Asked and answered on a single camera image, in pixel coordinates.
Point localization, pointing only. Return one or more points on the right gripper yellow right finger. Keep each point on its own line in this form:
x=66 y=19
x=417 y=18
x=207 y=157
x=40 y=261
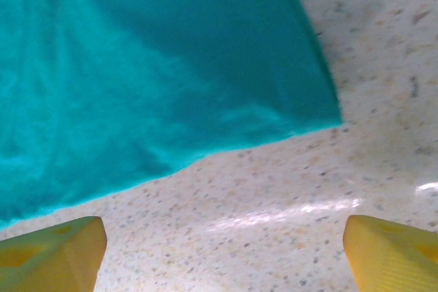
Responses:
x=393 y=261

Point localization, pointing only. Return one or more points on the teal t-shirt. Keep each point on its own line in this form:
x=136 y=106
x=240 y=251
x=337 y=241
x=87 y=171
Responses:
x=137 y=66

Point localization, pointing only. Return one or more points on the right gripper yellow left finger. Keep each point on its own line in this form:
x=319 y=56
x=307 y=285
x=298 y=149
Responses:
x=48 y=261

